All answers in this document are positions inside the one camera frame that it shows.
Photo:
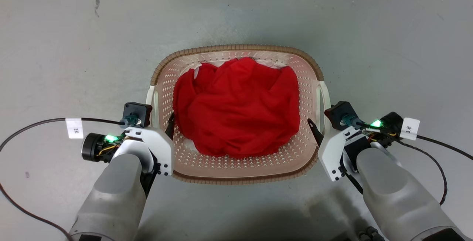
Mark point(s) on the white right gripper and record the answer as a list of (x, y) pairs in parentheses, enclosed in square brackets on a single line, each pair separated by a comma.
[(330, 152)]

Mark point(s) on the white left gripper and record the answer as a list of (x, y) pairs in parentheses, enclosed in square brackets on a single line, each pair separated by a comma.
[(159, 146)]

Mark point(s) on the beige perforated plastic laundry basket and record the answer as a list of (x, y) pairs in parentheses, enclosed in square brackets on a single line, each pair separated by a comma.
[(236, 167)]

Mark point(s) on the black robot base connectors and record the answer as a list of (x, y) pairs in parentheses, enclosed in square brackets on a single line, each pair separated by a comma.
[(370, 233)]

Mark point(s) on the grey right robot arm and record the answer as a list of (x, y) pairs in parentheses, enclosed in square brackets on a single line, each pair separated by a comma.
[(395, 196)]

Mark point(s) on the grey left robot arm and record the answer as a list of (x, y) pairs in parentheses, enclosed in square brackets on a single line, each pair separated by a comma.
[(118, 196)]

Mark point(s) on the red cloth garment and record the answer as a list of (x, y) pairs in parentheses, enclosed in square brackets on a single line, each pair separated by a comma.
[(236, 111)]

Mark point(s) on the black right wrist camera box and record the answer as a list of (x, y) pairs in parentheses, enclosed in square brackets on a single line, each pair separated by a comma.
[(342, 114)]

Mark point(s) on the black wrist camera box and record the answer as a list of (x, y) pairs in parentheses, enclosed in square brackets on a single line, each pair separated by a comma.
[(137, 113), (342, 114)]

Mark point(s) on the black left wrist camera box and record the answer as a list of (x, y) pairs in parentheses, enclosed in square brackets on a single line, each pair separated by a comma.
[(137, 113)]

